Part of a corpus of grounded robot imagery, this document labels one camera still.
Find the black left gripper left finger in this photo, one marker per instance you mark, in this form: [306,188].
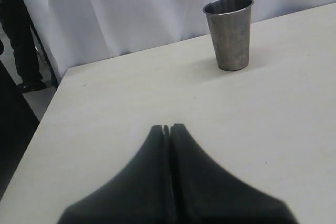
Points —
[140,193]

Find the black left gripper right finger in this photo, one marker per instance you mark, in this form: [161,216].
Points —
[205,192]

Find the stainless steel cup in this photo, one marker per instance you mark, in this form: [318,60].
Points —
[229,26]

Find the white backdrop curtain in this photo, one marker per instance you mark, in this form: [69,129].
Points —
[76,32]

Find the person's dark trouser legs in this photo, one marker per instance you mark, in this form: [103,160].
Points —
[15,24]

